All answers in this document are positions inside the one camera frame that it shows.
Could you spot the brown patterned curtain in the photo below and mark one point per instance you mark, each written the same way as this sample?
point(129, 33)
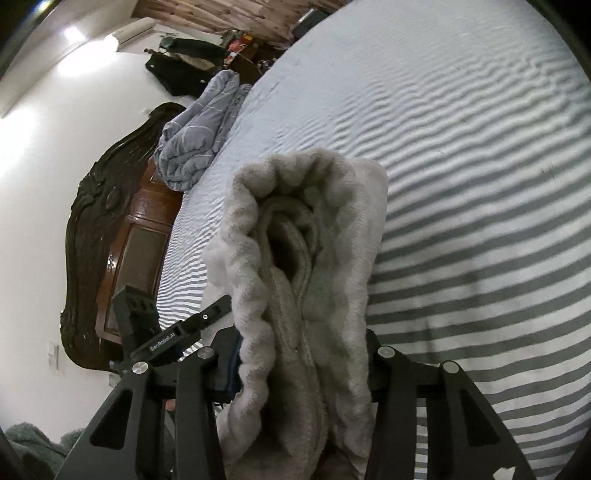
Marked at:
point(240, 18)

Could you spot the green fuzzy cloth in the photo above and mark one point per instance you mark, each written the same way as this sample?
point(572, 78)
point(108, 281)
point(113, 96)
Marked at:
point(37, 450)

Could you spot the ceiling light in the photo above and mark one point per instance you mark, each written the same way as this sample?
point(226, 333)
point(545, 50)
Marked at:
point(74, 33)

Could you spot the dark carved wooden headboard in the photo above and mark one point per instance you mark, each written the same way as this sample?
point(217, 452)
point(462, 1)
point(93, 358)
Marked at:
point(106, 240)

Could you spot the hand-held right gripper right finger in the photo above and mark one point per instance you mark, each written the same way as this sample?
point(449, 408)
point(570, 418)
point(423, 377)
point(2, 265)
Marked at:
point(376, 371)

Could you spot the black bag on wall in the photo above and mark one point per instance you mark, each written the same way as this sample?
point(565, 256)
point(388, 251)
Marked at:
point(184, 64)

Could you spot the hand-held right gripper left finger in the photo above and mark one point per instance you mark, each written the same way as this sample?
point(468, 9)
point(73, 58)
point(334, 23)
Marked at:
point(233, 369)

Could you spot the grey white striped bedsheet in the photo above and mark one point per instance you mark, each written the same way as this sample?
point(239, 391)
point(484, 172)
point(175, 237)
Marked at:
point(461, 161)

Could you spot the clutter of red items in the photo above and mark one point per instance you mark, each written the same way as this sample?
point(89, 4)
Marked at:
point(244, 50)

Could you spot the cream towel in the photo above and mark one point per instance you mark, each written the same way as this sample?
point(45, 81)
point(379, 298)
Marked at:
point(295, 277)

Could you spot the grey folded blanket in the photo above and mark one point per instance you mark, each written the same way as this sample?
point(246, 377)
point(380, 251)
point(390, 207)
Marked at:
point(198, 129)

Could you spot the white wall switch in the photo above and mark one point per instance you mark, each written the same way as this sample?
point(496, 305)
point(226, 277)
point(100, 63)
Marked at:
point(53, 356)

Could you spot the black box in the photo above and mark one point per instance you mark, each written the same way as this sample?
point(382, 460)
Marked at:
point(310, 24)

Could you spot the white air conditioner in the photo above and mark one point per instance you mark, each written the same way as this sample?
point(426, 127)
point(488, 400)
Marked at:
point(134, 33)

